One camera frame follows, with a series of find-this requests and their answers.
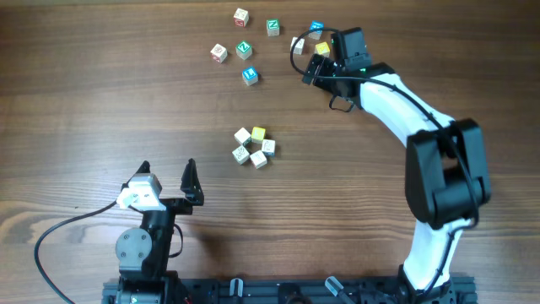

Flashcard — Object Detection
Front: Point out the yellow top block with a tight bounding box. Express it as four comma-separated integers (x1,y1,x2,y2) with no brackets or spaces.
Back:
251,127,266,144

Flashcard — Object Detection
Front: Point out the green N block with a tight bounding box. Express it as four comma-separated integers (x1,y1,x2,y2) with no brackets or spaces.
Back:
266,19,280,37

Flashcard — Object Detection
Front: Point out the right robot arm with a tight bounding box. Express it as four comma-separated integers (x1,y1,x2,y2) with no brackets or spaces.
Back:
301,27,491,303

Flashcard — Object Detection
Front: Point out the green V block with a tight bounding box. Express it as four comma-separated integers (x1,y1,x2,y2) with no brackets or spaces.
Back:
234,128,251,146

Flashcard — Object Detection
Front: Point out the blue L block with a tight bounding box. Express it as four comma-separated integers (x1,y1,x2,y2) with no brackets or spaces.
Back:
242,66,259,86

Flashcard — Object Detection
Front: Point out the green-edged wooden block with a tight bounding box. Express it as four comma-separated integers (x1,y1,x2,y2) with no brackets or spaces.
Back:
232,145,250,165

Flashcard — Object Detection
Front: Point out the red-sided block far back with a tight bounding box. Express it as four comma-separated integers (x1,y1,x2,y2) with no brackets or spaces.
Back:
234,8,249,27

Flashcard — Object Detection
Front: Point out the yellow block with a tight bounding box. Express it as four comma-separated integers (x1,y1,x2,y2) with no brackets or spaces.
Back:
251,127,266,144
315,42,331,57

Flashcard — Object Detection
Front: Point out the blue P block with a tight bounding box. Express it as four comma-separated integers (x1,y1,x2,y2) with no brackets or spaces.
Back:
261,139,276,156

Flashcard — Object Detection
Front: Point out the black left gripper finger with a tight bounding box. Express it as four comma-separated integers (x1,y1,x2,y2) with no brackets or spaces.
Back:
181,159,204,203
121,160,150,190

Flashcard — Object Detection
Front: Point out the blue top block right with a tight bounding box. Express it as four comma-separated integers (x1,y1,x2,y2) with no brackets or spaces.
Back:
308,20,324,40

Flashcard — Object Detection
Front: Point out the green Z block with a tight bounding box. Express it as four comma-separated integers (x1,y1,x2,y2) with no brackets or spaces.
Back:
235,41,252,60

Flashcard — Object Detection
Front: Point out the red A block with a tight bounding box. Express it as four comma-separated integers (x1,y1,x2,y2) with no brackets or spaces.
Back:
250,150,267,169

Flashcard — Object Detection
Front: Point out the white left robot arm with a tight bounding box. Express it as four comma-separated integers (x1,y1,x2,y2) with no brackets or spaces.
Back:
101,159,204,304

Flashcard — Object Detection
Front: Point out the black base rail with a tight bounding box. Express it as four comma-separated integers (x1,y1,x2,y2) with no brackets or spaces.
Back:
100,276,479,304

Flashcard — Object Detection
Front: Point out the white block number two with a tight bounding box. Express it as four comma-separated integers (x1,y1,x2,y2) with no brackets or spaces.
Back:
290,36,305,55

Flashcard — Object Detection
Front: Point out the yellow block right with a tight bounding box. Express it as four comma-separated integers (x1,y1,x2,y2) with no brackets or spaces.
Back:
315,42,331,57

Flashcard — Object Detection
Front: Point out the white block red side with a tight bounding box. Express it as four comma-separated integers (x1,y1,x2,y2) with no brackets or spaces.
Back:
210,44,228,63

